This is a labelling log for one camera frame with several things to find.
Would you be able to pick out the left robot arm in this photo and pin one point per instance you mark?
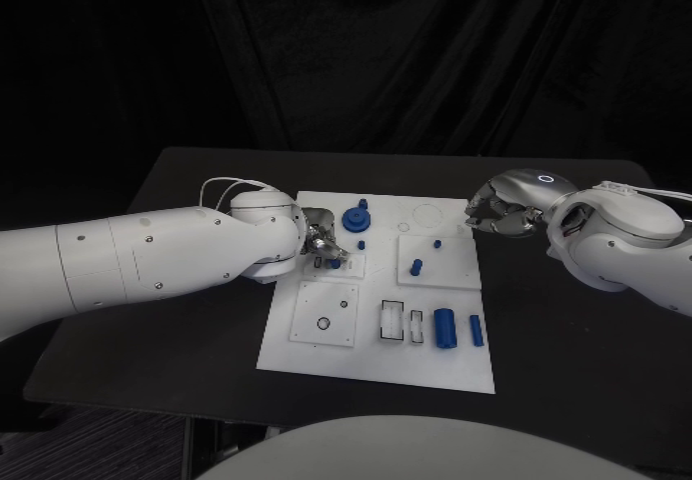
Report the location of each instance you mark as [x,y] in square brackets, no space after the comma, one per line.
[162,255]

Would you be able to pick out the large blue cylinder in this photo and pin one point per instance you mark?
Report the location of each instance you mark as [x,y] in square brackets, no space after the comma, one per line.
[446,328]

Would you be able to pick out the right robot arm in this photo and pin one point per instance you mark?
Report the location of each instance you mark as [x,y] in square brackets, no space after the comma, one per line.
[616,240]

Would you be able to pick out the white task board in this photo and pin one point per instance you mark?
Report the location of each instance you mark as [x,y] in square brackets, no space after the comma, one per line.
[378,356]

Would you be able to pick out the slim blue cylinder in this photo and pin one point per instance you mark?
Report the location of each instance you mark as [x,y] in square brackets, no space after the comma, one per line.
[476,330]

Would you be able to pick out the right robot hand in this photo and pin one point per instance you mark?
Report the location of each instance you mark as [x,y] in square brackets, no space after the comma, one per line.
[519,195]

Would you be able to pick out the blue stepped peg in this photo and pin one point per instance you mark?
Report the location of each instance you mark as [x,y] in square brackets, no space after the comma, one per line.
[416,267]

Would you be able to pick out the blue gear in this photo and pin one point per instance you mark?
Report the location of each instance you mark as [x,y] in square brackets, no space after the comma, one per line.
[357,218]

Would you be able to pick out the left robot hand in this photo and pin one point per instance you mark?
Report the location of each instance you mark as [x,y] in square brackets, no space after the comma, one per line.
[322,233]

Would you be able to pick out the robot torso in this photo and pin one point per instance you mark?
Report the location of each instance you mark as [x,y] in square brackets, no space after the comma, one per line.
[421,450]

